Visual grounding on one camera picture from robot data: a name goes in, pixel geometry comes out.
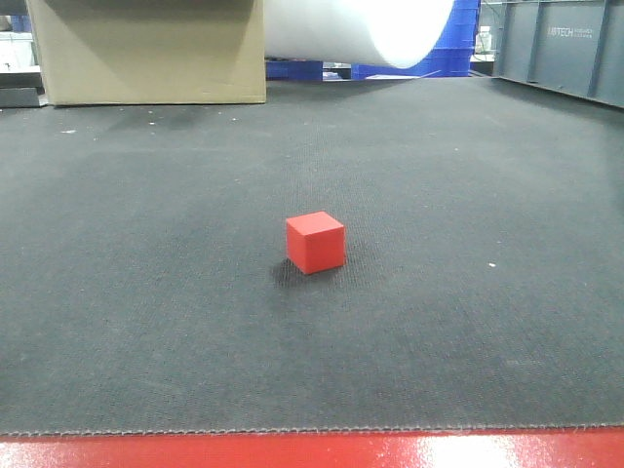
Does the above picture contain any red magnetic cube block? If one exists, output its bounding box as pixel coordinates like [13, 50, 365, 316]
[286, 212, 346, 275]

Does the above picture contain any dark grey fabric mat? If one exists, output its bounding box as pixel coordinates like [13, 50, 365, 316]
[1, 78, 623, 435]

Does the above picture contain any white foam roll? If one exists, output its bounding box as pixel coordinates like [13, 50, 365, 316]
[264, 1, 453, 68]

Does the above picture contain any brown cardboard box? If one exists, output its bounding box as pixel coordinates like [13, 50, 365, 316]
[26, 1, 266, 106]

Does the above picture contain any grey metal cabinet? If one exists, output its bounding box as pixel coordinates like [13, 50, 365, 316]
[494, 1, 623, 108]

